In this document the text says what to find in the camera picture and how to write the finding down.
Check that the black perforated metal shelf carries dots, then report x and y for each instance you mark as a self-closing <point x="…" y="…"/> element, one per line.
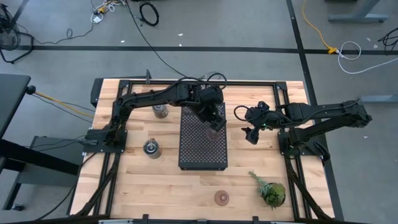
<point x="196" y="149"/>

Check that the black floor fan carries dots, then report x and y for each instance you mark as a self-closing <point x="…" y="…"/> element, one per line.
<point x="9" y="37"/>

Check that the black aluminium table frame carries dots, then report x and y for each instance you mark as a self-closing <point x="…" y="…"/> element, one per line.
<point x="248" y="83"/>

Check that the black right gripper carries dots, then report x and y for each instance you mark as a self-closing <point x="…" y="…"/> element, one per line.
<point x="259" y="118"/>

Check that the silver candle tin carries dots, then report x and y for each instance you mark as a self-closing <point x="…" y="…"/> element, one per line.
<point x="152" y="149"/>
<point x="160" y="112"/>

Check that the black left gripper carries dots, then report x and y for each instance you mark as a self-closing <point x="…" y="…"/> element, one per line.
<point x="210" y="102"/>

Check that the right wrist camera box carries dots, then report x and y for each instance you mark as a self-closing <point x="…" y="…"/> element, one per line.
<point x="263" y="105"/>

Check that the black desk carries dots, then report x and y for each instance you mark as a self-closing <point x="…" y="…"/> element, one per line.
<point x="12" y="99"/>

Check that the potted succulent plant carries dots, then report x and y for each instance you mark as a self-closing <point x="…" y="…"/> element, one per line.
<point x="273" y="193"/>

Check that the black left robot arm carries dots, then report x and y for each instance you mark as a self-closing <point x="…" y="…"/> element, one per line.
<point x="149" y="98"/>

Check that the dark grey desk base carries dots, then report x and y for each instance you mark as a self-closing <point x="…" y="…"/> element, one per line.
<point x="40" y="182"/>

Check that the workbench with grey legs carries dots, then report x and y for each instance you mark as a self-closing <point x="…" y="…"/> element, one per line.
<point x="357" y="18"/>

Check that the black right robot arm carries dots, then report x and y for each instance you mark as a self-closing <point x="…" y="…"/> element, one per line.
<point x="326" y="113"/>

